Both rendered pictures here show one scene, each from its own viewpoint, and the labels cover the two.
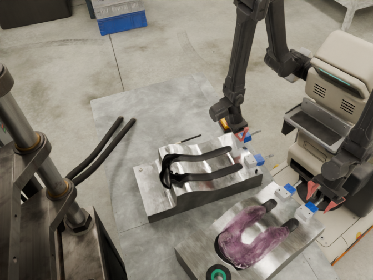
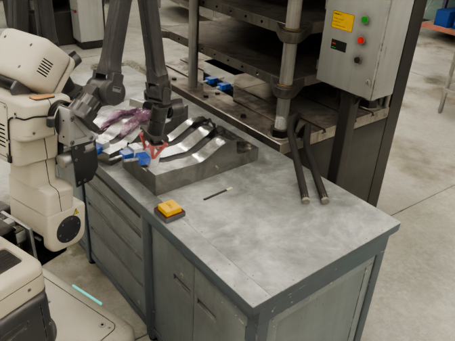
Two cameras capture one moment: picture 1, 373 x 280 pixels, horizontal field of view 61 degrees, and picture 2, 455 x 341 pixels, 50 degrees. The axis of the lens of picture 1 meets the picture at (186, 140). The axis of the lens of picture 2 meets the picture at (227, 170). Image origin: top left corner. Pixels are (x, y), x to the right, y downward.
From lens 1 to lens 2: 2.56 m
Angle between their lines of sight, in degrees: 99
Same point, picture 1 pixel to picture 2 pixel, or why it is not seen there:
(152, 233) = not seen: hidden behind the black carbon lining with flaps
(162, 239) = not seen: hidden behind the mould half
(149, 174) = (238, 145)
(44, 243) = (265, 70)
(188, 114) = (233, 221)
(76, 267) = (260, 120)
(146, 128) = (282, 199)
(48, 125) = not seen: outside the picture
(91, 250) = (256, 126)
